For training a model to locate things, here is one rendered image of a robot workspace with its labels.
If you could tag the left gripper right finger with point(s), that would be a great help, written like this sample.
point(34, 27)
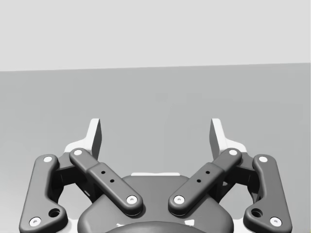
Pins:
point(209, 177)

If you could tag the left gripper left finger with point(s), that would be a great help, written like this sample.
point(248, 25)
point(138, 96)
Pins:
point(102, 177)

